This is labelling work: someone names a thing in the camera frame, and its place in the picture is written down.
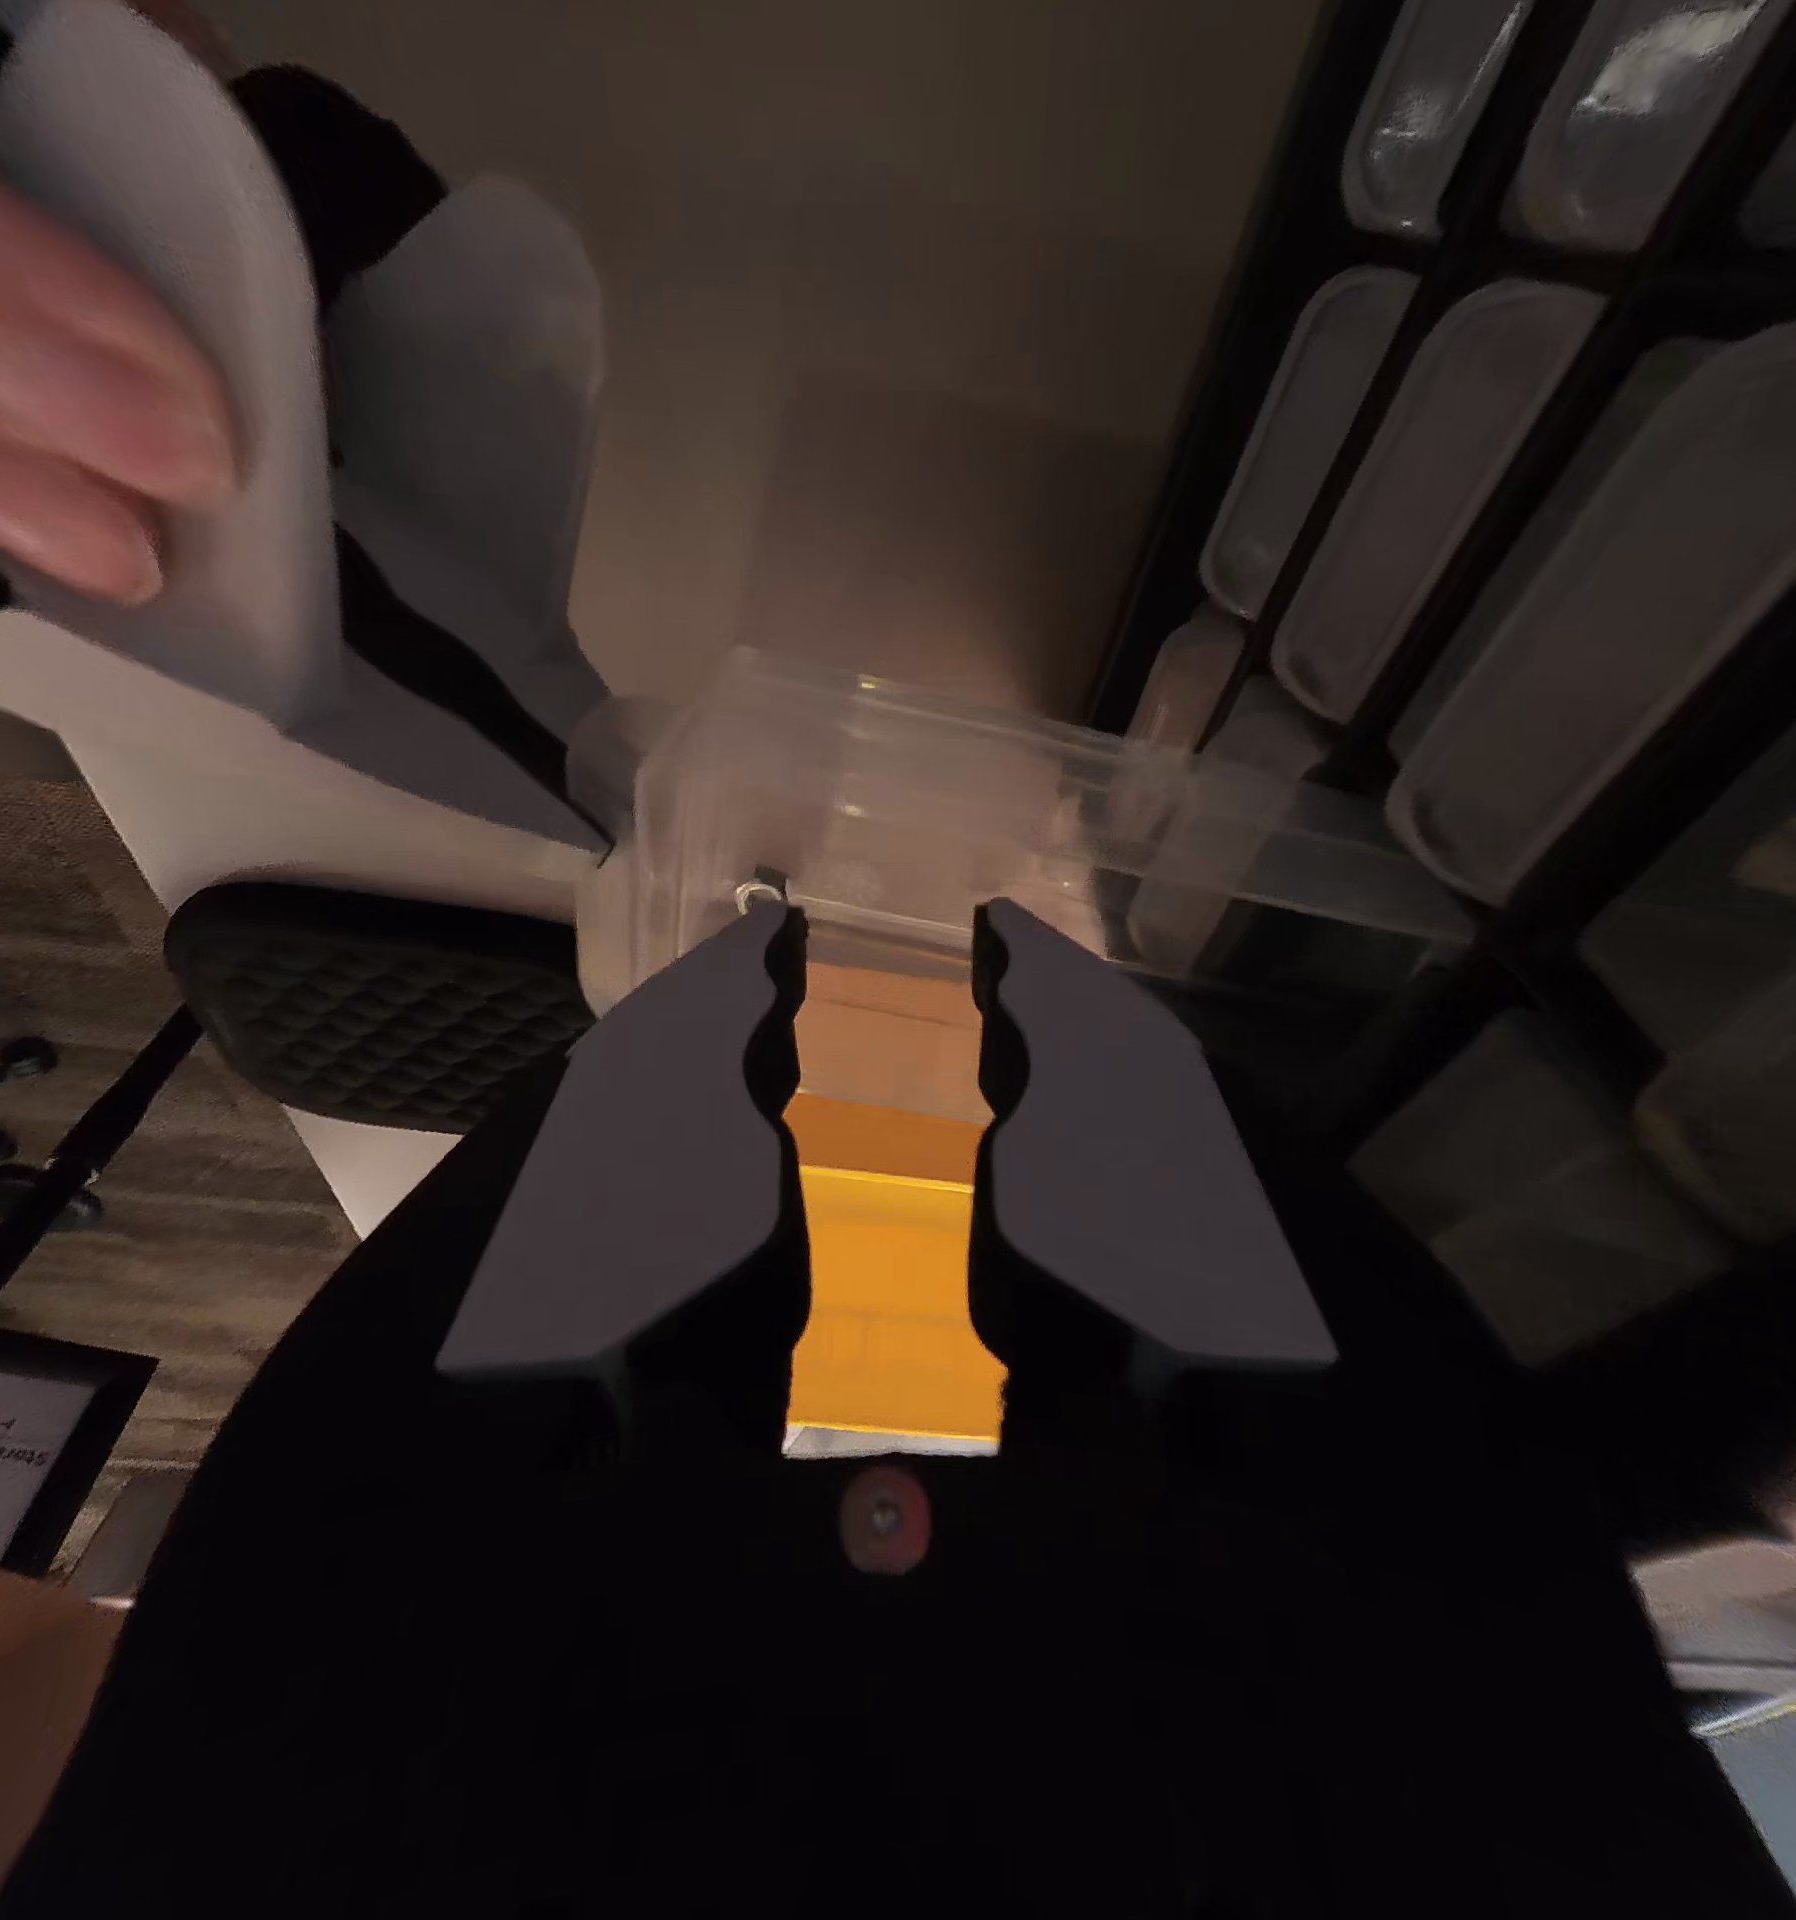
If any black floor cable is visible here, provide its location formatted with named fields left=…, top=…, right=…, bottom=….
left=0, top=1007, right=210, bottom=1337

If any black ribbed pad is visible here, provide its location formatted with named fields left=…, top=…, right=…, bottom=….
left=164, top=880, right=607, bottom=1134

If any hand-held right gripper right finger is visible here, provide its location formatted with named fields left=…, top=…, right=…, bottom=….
left=969, top=896, right=1338, bottom=1373

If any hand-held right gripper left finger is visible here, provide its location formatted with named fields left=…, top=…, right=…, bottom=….
left=435, top=901, right=815, bottom=1382

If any person's left hand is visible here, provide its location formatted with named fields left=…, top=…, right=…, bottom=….
left=0, top=136, right=255, bottom=602

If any yellow plastic bin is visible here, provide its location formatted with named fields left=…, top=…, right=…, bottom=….
left=785, top=1007, right=1012, bottom=1447

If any black drawer cabinet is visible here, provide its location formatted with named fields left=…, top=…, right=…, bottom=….
left=1093, top=0, right=1796, bottom=1563

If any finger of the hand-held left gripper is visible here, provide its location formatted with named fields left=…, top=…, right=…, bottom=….
left=334, top=171, right=609, bottom=746
left=0, top=510, right=624, bottom=933

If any clear plastic drawer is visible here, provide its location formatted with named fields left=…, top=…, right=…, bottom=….
left=577, top=647, right=1476, bottom=1099

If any printed instruction sheet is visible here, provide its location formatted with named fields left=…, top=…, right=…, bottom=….
left=0, top=1337, right=157, bottom=1583

